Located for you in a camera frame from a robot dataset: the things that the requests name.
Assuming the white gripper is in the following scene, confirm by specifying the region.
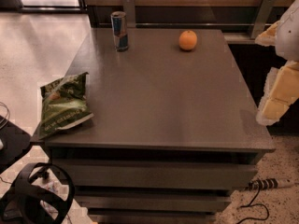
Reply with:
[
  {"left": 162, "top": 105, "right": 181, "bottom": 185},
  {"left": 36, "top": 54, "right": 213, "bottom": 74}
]
[{"left": 255, "top": 0, "right": 299, "bottom": 126}]

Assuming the blue silver redbull can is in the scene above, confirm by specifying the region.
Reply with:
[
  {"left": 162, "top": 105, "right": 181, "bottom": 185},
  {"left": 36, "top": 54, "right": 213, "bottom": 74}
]
[{"left": 110, "top": 11, "right": 129, "bottom": 51}]

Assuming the orange fruit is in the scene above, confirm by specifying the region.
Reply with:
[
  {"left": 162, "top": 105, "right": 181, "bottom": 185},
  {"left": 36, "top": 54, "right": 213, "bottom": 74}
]
[{"left": 178, "top": 30, "right": 197, "bottom": 50}]

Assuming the grey drawer cabinet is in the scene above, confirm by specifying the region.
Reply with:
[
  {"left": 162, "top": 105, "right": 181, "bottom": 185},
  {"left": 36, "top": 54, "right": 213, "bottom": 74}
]
[{"left": 42, "top": 28, "right": 275, "bottom": 224}]

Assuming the striped power strip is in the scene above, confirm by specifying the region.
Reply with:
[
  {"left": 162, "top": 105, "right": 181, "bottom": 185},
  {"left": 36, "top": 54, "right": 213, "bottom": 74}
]
[{"left": 248, "top": 178, "right": 295, "bottom": 190}]

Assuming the green chip bag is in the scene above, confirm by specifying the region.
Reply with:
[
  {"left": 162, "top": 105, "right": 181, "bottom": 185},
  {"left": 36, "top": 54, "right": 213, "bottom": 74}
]
[{"left": 37, "top": 72, "right": 93, "bottom": 139}]

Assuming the black side table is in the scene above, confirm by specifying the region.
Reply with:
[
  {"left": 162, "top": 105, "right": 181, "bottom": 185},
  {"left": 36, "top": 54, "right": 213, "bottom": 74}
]
[{"left": 0, "top": 119, "right": 31, "bottom": 174}]

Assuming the right grey metal bracket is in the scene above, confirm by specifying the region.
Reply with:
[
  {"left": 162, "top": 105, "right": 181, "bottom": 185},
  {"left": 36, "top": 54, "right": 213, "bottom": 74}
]
[{"left": 249, "top": 0, "right": 277, "bottom": 39}]

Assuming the grey metal bracket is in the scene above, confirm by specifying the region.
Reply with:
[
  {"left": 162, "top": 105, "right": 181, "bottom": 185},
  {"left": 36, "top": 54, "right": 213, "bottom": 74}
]
[
  {"left": 249, "top": 0, "right": 277, "bottom": 39},
  {"left": 121, "top": 0, "right": 135, "bottom": 28}
]

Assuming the black power cable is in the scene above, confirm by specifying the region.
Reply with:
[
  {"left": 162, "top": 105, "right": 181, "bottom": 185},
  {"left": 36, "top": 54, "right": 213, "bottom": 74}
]
[{"left": 235, "top": 187, "right": 271, "bottom": 224}]

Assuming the left grey metal bracket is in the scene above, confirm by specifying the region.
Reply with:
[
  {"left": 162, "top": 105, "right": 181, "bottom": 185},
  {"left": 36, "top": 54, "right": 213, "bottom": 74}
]
[{"left": 121, "top": 0, "right": 135, "bottom": 28}]

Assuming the grey cable loop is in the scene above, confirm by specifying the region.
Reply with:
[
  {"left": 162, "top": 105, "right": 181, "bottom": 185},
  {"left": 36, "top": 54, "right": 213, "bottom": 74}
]
[{"left": 0, "top": 102, "right": 11, "bottom": 130}]

